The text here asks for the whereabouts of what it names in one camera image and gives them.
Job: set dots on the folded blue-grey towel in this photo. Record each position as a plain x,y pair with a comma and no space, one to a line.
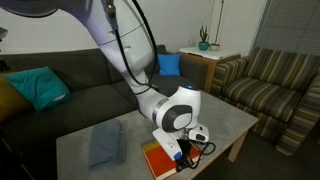
108,144

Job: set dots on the striped armchair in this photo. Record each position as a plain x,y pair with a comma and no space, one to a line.
281,89

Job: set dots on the wooden side table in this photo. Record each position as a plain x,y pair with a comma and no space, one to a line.
210,64

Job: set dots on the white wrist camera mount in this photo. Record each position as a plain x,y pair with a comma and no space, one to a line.
168,143

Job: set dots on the teal cushion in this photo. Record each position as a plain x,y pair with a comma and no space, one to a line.
41,86

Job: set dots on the mustard yellow cushion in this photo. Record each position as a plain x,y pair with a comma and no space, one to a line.
12,102

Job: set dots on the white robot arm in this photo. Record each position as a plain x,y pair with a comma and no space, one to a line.
122,33

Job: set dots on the teal plant pot with plant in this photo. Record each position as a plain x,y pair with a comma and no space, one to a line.
203,45

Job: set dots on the orange and yellow book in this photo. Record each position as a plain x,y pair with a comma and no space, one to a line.
160,164

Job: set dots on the white board on side table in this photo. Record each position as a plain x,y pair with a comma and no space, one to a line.
213,55

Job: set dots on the dark grey patterned sofa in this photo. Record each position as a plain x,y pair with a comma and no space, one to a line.
98,93

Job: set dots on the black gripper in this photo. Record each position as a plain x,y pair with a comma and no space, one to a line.
184,148

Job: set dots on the small white plant pot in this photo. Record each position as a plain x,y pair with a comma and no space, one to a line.
214,47

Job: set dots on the window blinds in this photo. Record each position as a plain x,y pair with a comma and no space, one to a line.
290,25

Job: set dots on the blue cushion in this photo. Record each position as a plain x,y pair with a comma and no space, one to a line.
169,64

